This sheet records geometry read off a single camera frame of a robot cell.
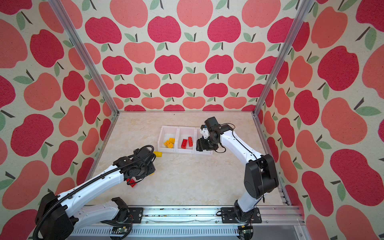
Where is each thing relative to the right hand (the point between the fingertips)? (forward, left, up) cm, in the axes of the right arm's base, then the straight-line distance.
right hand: (204, 147), depth 86 cm
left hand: (-15, +26, -4) cm, 31 cm away
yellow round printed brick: (+5, +24, -9) cm, 26 cm away
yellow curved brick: (-20, +26, +2) cm, 33 cm away
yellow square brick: (+9, +23, -9) cm, 26 cm away
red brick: (+8, +14, -11) cm, 20 cm away
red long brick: (+10, +10, -10) cm, 18 cm away
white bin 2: (+17, +16, -10) cm, 25 cm away
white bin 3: (+12, +5, -5) cm, 14 cm away
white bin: (+17, +29, -11) cm, 35 cm away
